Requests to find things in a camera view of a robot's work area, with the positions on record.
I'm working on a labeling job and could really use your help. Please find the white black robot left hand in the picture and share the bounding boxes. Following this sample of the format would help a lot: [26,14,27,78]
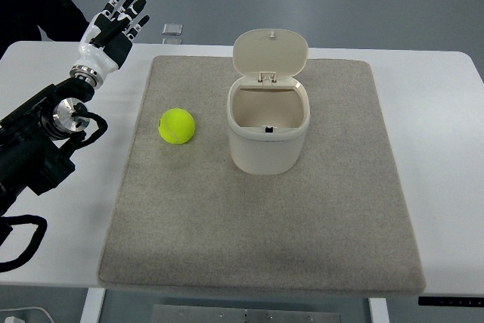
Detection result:
[70,0,150,89]

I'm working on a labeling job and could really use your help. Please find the yellow-green tennis ball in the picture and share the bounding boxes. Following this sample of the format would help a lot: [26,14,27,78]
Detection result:
[158,108,195,144]

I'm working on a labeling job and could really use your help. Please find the small metal floor plate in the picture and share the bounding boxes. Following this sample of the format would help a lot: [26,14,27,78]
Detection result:
[162,37,182,45]

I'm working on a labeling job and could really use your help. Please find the metal floor socket plate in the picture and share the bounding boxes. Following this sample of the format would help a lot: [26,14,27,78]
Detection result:
[162,23,183,36]

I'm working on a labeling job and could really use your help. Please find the dark clothed person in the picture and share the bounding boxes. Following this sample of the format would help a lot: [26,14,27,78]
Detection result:
[1,0,89,54]

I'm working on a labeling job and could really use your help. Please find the beige lidded plastic bin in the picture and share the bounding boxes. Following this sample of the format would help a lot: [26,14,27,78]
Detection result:
[226,29,310,175]

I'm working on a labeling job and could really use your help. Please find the grey felt table mat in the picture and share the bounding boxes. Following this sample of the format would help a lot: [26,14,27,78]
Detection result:
[98,56,425,297]

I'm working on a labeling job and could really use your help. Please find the white left table leg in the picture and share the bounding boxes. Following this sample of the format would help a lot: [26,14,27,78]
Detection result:
[80,288,106,323]

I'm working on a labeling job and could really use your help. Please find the white table leg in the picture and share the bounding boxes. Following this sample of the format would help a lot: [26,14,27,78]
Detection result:
[368,298,390,323]
[80,288,106,323]

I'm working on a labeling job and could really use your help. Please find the white right table leg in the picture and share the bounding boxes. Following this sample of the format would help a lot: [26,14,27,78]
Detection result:
[368,298,390,323]

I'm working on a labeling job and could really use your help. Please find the black desk control panel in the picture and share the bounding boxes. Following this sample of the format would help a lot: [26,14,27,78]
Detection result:
[417,296,484,308]

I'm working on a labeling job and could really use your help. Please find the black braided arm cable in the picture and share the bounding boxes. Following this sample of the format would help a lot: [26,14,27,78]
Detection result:
[0,214,48,273]

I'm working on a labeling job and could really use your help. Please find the grey metal base plate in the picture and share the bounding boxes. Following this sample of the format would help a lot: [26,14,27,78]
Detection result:
[151,305,340,323]

